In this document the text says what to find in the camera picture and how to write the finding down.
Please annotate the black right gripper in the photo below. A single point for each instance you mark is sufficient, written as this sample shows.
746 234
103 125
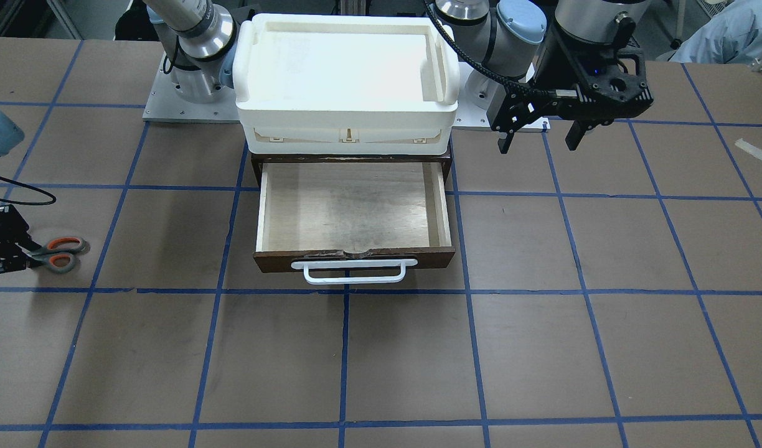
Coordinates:
5 231

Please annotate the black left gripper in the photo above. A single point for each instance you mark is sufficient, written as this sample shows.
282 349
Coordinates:
548 70

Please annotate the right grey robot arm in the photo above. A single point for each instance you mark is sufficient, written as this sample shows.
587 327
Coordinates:
195 35

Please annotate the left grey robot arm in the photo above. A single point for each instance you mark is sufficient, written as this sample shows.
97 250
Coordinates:
509 41

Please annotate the white plastic tray box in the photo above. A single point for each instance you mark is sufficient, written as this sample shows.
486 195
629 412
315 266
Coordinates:
345 85

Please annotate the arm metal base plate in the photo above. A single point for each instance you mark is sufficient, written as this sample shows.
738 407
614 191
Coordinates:
189 97
477 108

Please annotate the wooden drawer with white handle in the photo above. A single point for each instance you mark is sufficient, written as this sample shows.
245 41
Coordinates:
346 215

